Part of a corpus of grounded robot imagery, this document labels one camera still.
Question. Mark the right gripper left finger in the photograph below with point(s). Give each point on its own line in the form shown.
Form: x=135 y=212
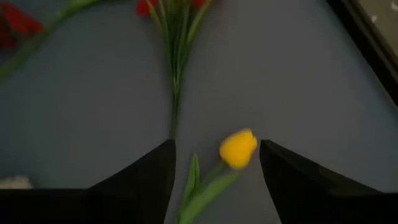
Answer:
x=109 y=205

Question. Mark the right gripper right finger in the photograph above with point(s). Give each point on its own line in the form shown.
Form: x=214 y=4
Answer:
x=311 y=199

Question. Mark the yellow tulip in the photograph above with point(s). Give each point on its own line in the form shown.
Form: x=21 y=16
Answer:
x=237 y=149

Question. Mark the red flower bunch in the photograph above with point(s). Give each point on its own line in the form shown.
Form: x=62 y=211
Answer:
x=175 y=77
x=18 y=21

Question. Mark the black table frame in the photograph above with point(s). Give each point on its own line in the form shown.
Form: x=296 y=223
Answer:
x=367 y=40

